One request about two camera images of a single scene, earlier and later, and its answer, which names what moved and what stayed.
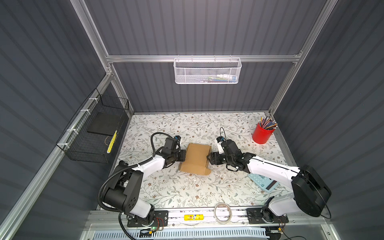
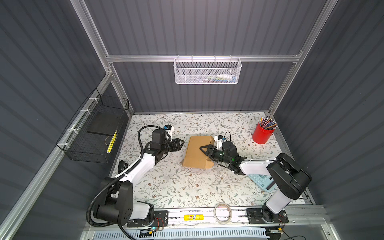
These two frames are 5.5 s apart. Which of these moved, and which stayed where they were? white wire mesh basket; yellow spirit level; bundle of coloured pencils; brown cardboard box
Moved: brown cardboard box
Stayed: white wire mesh basket; yellow spirit level; bundle of coloured pencils
